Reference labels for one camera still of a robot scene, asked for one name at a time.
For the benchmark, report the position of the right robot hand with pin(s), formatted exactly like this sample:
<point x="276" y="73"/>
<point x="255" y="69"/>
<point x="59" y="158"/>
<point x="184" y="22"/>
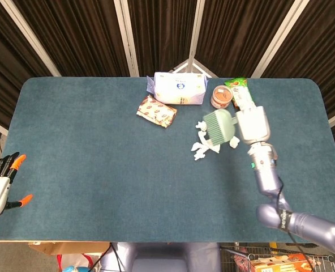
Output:
<point x="253" y="124"/>

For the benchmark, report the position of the green hand brush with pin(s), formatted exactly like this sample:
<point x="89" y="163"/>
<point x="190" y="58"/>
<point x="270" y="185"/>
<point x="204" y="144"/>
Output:
<point x="221" y="124"/>

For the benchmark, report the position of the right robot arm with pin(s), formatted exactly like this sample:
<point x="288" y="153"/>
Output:
<point x="266" y="175"/>

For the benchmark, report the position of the green white snack bag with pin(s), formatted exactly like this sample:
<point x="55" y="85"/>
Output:
<point x="239" y="93"/>

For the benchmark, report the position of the round clear snack jar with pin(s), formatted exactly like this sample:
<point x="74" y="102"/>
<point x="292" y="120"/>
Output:
<point x="221" y="96"/>

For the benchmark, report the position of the white purple tissue pack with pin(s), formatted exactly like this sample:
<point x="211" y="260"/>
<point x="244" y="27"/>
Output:
<point x="178" y="88"/>

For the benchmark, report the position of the brown cardboard box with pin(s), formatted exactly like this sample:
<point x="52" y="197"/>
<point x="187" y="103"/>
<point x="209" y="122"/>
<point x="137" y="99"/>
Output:
<point x="68" y="248"/>

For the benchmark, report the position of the red cream snack packet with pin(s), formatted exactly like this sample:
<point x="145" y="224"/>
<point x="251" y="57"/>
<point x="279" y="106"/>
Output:
<point x="156" y="111"/>

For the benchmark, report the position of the blue felt table cover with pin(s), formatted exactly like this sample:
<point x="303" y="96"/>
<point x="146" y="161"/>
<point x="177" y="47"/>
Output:
<point x="99" y="170"/>

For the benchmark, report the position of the blue round toy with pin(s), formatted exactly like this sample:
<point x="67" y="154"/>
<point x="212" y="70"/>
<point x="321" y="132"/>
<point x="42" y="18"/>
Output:
<point x="71" y="269"/>

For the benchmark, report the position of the orange printed carton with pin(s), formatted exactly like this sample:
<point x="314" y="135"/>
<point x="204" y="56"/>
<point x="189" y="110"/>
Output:
<point x="280" y="263"/>

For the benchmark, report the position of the grey blue robot torso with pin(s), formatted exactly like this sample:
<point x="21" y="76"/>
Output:
<point x="162" y="256"/>

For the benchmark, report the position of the dark brown curtain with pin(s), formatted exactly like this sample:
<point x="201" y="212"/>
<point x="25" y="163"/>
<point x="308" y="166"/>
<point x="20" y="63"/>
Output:
<point x="85" y="34"/>

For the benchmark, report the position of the white triangular frame base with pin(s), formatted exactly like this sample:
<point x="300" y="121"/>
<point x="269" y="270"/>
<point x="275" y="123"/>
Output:
<point x="181" y="68"/>

